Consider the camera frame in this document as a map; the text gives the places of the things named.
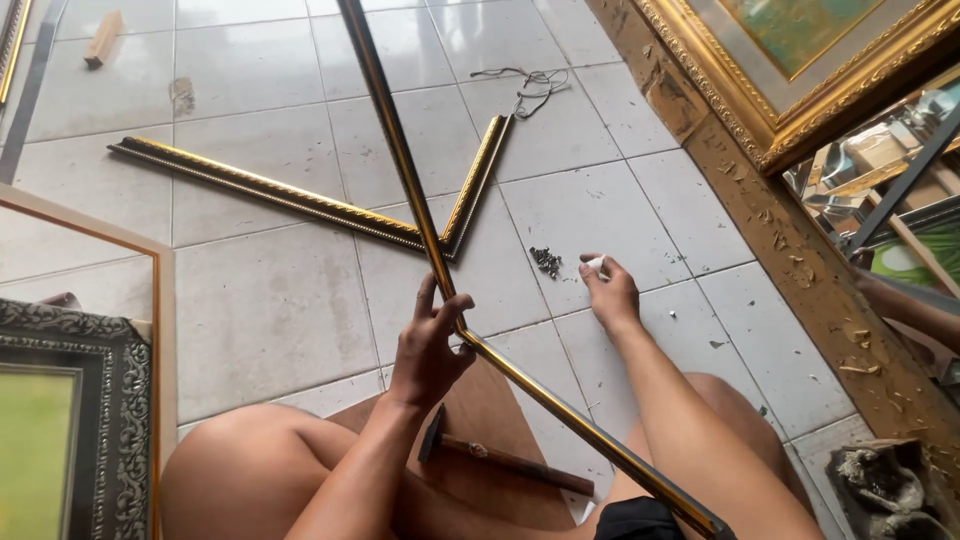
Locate person's right hand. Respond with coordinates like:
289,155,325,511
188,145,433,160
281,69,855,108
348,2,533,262
577,253,643,336

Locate person's left hand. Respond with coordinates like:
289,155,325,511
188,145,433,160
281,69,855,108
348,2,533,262
389,271,477,411

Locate long black gold frame moulding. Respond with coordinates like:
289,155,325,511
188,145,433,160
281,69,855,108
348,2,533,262
336,0,740,540

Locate pile of small metal nails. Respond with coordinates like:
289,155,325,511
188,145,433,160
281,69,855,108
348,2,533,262
529,246,564,281

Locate brown cardboard sheet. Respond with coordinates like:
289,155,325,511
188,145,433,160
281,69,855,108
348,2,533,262
325,358,580,535

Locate person's right leg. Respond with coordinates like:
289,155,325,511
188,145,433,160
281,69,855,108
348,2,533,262
600,372,820,540

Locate person's leg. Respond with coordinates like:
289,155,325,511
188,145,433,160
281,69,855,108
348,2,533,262
159,402,601,540
600,372,820,540

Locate worn wooden plank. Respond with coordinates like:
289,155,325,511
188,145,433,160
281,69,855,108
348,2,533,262
583,0,960,492

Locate person's left leg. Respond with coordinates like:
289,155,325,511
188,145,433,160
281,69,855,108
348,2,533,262
159,402,601,540

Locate person's black shorts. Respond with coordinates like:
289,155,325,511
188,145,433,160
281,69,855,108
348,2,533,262
594,495,688,540

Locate leaning glass mirror pane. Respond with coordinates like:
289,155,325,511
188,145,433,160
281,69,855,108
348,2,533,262
781,66,960,410

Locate gold ornate framed picture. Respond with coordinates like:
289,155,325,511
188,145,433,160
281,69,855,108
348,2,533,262
628,0,960,178

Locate black ornate framed picture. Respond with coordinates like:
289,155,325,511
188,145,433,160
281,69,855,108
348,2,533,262
0,297,154,540

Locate dirty grey rag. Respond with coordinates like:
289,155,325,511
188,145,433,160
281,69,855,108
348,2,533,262
825,438,960,540

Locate small wooden block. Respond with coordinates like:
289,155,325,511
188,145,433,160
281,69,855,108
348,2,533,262
83,9,126,71

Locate hammer with wooden handle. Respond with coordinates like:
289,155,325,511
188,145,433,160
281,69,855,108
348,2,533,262
417,403,597,498

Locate ornate black gold frame corner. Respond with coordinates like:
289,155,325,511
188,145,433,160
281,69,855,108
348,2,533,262
107,114,516,262

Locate tangled grey string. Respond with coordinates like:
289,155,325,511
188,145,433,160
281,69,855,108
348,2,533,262
469,66,573,121

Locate mirror with beige frame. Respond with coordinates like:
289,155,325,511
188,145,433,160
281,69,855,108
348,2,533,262
0,183,179,540

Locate gold frame edge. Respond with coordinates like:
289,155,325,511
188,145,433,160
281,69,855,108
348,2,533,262
0,0,36,108

